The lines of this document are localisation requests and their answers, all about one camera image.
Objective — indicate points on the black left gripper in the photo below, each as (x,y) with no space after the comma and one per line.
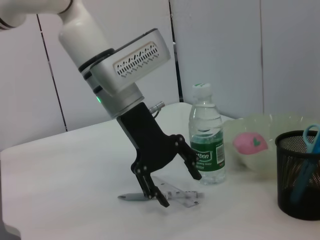
(150,145)

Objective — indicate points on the clear plastic ruler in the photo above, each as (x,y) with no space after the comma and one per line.
(180,195)

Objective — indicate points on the clear green-label water bottle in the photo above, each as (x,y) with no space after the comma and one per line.
(206,150)

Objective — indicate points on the grey clear pen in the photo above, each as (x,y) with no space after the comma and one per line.
(132,196)

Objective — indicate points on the pink peach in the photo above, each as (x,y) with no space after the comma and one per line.
(250,143)

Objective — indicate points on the blue scissors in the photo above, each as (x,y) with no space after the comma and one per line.
(303,175)

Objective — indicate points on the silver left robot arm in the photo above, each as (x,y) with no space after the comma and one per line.
(82,37)

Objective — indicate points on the green glass fruit plate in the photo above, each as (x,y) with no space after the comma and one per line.
(280,125)

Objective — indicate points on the black mesh pen holder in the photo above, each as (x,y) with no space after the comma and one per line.
(295,200)

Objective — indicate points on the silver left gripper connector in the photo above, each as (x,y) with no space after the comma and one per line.
(157,105)

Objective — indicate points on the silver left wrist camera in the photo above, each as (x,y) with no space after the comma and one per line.
(140,62)

